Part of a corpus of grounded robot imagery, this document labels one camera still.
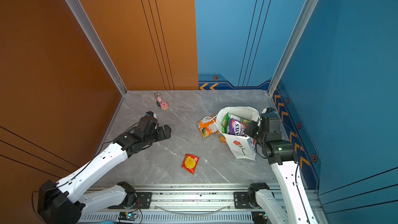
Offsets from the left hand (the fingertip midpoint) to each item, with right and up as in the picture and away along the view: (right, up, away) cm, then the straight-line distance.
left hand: (165, 129), depth 81 cm
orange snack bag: (+23, 0, +16) cm, 28 cm away
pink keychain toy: (-8, +13, +28) cm, 32 cm away
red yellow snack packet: (+13, -19, +3) cm, 23 cm away
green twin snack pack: (+32, +5, 0) cm, 33 cm away
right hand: (+41, +4, -9) cm, 42 cm away
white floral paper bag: (+39, -7, -7) cm, 41 cm away
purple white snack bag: (+37, +2, -5) cm, 37 cm away
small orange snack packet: (+30, -4, -7) cm, 31 cm away
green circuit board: (-15, -39, -10) cm, 42 cm away
